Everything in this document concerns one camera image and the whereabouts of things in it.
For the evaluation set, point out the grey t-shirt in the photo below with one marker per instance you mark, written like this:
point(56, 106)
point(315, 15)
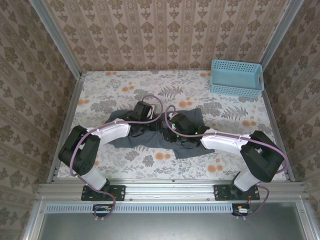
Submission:
point(150, 142)

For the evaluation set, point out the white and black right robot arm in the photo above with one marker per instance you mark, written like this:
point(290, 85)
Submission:
point(260, 157)

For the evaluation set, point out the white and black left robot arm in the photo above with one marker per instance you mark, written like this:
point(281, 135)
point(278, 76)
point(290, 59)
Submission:
point(82, 155)

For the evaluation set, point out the floral patterned table cover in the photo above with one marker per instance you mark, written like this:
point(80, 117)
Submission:
point(140, 85)

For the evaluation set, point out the light blue perforated plastic basket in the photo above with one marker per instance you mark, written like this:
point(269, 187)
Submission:
point(235, 80)

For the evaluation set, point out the grey sheet metal panel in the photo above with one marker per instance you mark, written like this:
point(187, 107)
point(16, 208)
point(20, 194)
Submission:
point(170, 227)

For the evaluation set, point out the small electronics board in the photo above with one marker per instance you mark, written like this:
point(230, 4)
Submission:
point(103, 209)
point(242, 210)

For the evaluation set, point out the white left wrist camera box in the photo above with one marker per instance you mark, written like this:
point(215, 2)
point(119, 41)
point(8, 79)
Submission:
point(153, 111)

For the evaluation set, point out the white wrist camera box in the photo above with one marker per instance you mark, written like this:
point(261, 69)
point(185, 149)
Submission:
point(173, 116)
point(153, 111)

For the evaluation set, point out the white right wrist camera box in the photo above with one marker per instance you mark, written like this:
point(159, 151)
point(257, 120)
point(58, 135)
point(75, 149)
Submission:
point(173, 116)

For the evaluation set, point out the aluminium mounting rail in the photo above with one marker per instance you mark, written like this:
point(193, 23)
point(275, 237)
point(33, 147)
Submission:
point(170, 191)

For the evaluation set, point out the aluminium side rail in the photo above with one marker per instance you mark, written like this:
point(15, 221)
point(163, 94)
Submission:
point(68, 107)
point(275, 120)

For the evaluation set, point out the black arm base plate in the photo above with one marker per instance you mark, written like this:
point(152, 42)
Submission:
point(117, 192)
point(222, 192)

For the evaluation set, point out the aluminium frame post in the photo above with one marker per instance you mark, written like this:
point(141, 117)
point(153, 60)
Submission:
point(55, 37)
point(280, 32)

